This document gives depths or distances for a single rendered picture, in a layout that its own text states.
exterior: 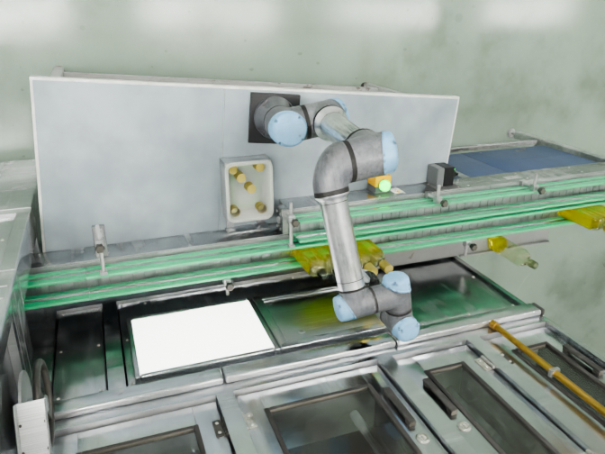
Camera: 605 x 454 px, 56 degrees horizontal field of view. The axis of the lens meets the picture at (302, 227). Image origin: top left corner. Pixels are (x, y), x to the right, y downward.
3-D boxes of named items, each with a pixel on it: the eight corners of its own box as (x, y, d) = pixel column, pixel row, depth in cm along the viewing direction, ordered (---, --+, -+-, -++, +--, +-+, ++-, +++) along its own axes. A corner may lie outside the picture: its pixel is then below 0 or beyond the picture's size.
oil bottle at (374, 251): (347, 247, 220) (372, 269, 201) (347, 233, 218) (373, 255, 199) (360, 244, 222) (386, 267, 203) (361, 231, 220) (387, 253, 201)
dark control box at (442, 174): (425, 181, 237) (436, 187, 230) (427, 163, 235) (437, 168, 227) (442, 179, 240) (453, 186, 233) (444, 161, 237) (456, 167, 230)
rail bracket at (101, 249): (94, 253, 196) (96, 282, 177) (87, 208, 190) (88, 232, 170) (109, 251, 198) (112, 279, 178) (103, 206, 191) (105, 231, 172)
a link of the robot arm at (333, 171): (306, 149, 143) (345, 329, 150) (347, 140, 145) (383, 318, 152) (297, 149, 155) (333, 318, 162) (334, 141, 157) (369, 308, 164)
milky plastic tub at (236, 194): (222, 215, 211) (228, 223, 203) (219, 158, 203) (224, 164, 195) (266, 210, 216) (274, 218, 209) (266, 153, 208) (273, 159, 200)
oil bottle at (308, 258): (291, 255, 213) (311, 279, 194) (291, 240, 210) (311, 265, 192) (305, 252, 214) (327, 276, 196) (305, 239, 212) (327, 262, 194)
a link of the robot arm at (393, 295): (376, 289, 152) (380, 322, 156) (414, 278, 154) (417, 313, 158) (365, 276, 159) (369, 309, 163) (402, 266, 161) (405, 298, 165)
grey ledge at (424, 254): (348, 262, 234) (360, 274, 225) (348, 243, 231) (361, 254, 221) (533, 233, 265) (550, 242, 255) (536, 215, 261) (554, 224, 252)
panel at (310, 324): (127, 325, 189) (135, 386, 159) (126, 318, 188) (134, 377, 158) (369, 283, 217) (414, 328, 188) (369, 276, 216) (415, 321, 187)
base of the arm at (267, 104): (255, 95, 198) (260, 99, 189) (296, 97, 202) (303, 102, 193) (252, 137, 203) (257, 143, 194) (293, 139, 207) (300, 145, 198)
